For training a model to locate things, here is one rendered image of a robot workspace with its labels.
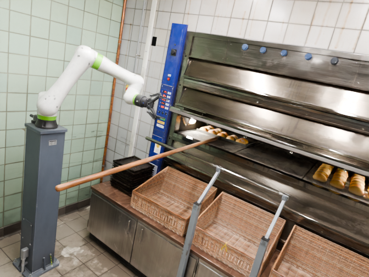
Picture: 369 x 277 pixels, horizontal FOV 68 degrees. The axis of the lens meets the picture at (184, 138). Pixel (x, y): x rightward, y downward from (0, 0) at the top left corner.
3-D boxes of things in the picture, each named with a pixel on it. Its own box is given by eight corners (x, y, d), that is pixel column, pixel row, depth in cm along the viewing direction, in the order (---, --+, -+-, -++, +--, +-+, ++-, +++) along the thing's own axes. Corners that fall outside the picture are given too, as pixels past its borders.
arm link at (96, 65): (71, 58, 183) (79, 42, 181) (70, 57, 193) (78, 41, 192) (97, 71, 192) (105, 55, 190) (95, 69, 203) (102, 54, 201)
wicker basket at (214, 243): (214, 218, 242) (222, 190, 235) (277, 250, 214) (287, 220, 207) (185, 241, 202) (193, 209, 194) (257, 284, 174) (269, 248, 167)
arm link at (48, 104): (31, 110, 168) (83, 42, 168) (33, 105, 182) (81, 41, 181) (51, 122, 175) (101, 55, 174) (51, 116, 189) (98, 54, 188)
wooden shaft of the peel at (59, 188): (57, 193, 120) (58, 187, 120) (53, 190, 122) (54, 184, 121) (217, 140, 266) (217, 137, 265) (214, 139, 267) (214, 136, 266)
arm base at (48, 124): (22, 119, 199) (22, 111, 197) (42, 118, 211) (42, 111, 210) (42, 129, 186) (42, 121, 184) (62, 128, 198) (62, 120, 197)
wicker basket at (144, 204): (162, 190, 272) (168, 165, 265) (211, 215, 245) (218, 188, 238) (128, 206, 232) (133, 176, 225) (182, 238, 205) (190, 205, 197)
